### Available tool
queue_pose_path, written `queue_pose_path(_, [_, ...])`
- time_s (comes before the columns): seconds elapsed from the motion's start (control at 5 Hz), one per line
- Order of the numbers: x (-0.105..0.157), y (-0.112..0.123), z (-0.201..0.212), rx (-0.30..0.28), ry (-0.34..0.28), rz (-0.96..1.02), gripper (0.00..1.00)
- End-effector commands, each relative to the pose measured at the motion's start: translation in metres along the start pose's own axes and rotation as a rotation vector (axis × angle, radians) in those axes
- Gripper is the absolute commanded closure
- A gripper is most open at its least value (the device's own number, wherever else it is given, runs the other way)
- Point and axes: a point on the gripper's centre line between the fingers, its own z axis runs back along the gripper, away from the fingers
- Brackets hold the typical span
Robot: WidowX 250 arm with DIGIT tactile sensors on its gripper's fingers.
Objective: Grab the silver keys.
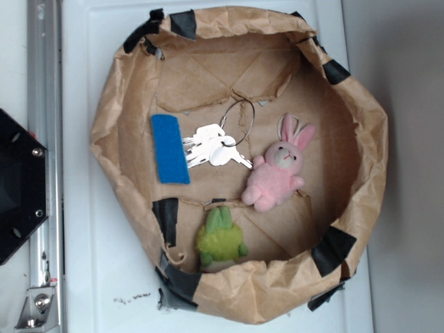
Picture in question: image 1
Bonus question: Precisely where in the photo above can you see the silver keys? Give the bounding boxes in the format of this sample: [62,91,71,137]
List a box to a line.
[182,99,255,169]

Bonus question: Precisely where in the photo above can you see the pink plush bunny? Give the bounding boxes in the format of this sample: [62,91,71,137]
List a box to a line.
[241,114,316,212]

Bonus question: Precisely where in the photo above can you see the green plush toy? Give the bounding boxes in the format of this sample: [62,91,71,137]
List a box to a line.
[196,206,249,273]

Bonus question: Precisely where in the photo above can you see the brown paper bag bin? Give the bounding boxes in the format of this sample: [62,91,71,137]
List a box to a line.
[90,6,388,324]

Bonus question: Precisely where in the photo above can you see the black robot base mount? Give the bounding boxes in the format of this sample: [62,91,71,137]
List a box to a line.
[1,110,47,265]

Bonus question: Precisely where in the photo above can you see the aluminium frame rail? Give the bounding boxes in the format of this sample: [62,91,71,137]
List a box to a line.
[27,1,66,332]

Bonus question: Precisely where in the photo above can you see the silver corner bracket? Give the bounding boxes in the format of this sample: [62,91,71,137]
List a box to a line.
[14,287,58,332]

